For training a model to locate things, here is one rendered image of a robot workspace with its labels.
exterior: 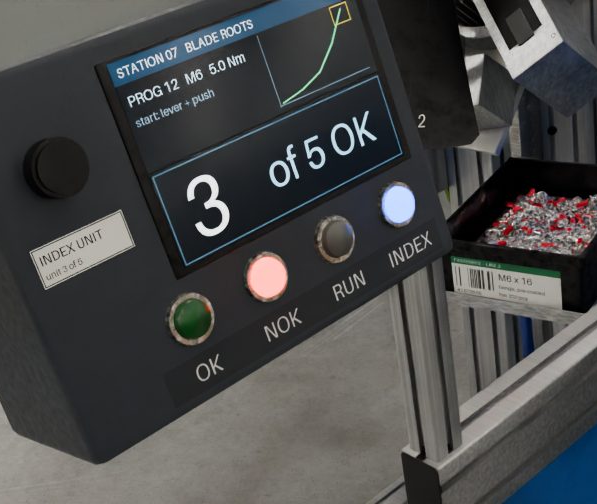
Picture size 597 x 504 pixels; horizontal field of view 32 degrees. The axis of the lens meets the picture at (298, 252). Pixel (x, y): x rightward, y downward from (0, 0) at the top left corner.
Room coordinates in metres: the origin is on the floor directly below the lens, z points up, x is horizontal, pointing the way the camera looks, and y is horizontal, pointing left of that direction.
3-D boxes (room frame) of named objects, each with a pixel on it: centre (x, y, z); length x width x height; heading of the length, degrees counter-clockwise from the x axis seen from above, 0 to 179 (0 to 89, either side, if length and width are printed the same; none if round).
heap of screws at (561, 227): (1.00, -0.26, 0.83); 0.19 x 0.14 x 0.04; 142
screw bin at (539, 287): (1.00, -0.26, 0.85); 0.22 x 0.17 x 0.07; 142
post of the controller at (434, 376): (0.65, -0.08, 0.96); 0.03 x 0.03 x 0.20; 37
